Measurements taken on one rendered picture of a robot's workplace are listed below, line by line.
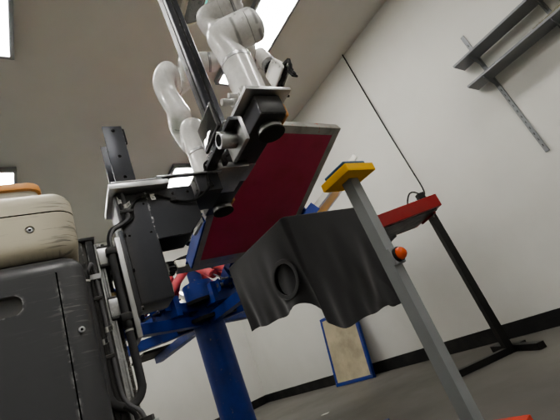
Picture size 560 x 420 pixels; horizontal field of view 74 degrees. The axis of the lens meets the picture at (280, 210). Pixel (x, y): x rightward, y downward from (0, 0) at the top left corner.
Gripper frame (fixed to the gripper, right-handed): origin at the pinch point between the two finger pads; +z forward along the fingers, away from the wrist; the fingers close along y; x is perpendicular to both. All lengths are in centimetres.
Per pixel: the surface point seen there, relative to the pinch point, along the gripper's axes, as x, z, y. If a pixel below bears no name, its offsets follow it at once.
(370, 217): -14, 73, -5
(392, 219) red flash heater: 106, 26, -71
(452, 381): -15, 118, -20
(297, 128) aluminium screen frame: 2.5, 11.9, -13.3
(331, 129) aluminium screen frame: 23.0, 11.9, -13.0
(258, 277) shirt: -23, 52, -57
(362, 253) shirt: 8, 67, -33
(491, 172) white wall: 200, 25, -37
